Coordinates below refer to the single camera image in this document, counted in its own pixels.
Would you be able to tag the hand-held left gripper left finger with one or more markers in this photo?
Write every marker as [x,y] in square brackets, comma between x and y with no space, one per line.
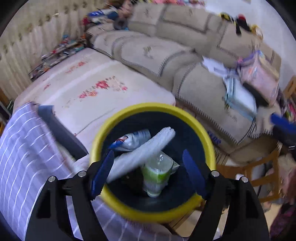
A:
[103,173]

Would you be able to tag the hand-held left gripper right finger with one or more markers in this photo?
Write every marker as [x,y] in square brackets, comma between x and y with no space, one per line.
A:
[194,176]

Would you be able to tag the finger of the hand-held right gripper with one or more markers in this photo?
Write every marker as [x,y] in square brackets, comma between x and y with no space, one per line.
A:
[281,121]

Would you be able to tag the green label plastic bottle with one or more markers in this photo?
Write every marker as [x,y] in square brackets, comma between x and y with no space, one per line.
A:
[157,176]

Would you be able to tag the blue white wrapper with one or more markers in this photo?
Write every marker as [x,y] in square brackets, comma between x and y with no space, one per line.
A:
[134,141]

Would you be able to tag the yellow rimmed black trash bin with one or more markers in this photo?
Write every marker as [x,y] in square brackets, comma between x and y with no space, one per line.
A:
[185,129]

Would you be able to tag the white ribbed foam wrap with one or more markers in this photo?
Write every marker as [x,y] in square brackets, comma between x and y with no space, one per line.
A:
[148,148]

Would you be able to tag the wooden stool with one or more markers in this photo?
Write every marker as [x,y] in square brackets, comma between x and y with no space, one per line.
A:
[266,162]

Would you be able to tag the stack of books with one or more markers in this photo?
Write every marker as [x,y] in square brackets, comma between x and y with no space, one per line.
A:
[240,97]

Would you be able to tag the pink plastic bag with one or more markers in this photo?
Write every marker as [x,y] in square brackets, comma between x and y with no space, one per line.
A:
[259,74]

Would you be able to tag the white papers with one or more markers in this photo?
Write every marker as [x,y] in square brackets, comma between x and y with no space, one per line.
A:
[215,66]

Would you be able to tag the yellow black plush toy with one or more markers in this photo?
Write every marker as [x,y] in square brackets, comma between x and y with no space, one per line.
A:
[240,23]

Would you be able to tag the cluttered glass coffee table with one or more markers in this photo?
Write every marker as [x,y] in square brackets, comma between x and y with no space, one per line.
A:
[57,55]

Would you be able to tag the beige cushioned sofa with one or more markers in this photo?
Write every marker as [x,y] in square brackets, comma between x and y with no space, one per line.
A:
[161,53]

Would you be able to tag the beige embroidered curtain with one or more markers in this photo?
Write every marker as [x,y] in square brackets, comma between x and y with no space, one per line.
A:
[34,27]

